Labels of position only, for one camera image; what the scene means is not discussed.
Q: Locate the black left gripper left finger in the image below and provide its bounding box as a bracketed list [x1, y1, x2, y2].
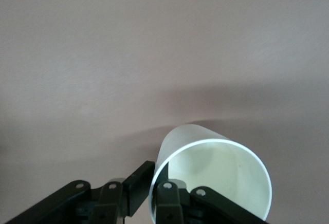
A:
[5, 161, 155, 224]

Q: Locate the white plastic cup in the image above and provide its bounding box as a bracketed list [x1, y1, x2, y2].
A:
[149, 123, 273, 222]

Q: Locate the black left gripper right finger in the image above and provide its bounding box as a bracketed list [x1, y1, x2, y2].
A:
[154, 180, 269, 224]

